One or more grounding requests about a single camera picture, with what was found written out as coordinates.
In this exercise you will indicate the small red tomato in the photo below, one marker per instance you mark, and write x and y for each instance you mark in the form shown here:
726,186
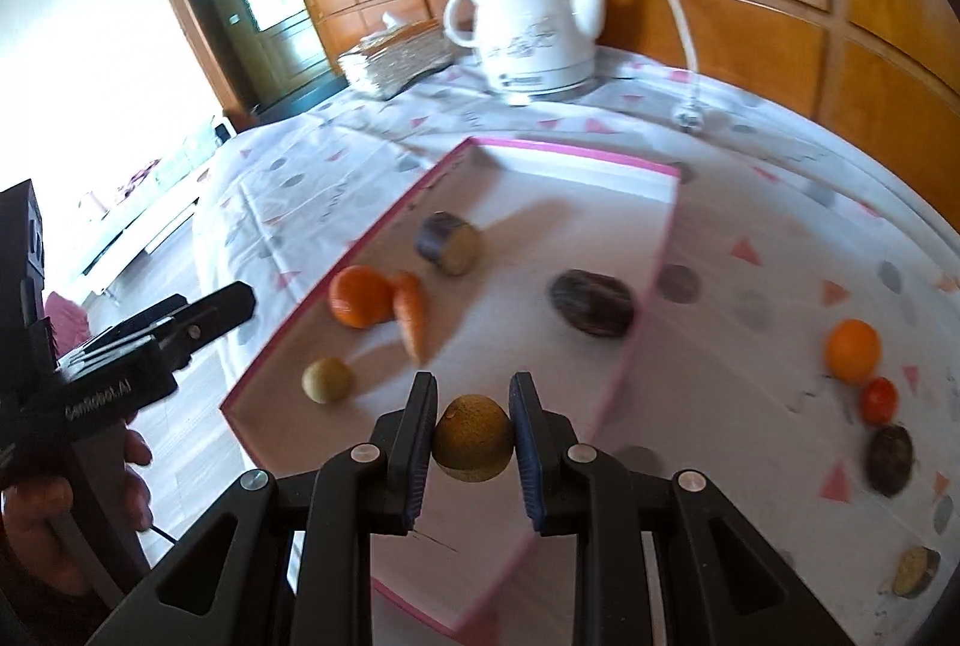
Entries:
879,400

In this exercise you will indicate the white tissue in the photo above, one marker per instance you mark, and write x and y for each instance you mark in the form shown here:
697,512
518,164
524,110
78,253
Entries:
394,21

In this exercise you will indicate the dark brown passion fruit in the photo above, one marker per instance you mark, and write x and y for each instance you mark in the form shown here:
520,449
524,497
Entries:
890,460

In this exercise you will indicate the dark red cloth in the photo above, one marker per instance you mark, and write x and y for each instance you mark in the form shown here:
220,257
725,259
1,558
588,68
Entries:
66,319

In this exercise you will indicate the dark purple eggplant chunk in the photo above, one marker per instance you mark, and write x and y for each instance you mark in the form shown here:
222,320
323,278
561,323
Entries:
592,304

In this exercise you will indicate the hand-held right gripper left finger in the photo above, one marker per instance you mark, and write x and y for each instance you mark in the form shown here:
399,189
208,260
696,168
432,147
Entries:
420,451

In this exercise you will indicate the silver embossed tissue box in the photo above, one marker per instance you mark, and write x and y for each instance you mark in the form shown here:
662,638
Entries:
394,60

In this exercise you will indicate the orange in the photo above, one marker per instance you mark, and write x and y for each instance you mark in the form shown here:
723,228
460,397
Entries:
853,352
360,297

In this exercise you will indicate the cut eggplant piece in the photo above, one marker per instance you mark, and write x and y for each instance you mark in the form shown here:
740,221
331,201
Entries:
450,244
916,571

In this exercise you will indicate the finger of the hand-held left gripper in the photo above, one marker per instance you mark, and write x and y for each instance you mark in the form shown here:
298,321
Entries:
214,312
142,319

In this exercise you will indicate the person's left hand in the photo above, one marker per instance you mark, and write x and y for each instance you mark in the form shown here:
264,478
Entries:
34,518

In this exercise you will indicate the carrot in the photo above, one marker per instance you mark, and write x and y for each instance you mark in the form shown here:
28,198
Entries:
412,316

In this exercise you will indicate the small yellow-green lime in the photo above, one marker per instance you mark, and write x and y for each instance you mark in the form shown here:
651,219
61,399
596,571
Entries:
328,380

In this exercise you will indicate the white power plug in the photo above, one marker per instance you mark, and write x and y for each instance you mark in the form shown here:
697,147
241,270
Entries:
691,115

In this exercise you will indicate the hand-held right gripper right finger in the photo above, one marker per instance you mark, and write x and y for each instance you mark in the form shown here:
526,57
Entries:
525,451

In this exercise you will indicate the pink-edged shallow tray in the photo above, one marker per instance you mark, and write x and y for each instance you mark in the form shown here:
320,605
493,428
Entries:
525,226

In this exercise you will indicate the yellow-brown lemon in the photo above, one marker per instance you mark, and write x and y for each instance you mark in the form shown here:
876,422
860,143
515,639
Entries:
472,440

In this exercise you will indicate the white patterned tablecloth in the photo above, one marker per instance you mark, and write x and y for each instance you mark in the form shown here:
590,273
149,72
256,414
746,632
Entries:
750,226

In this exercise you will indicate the white floral ceramic kettle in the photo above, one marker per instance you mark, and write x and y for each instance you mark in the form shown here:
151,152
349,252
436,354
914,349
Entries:
525,27

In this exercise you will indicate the wooden door with glass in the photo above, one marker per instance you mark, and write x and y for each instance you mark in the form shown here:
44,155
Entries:
255,15

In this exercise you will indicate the silver kettle base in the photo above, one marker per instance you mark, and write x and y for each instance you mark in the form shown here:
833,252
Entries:
547,87

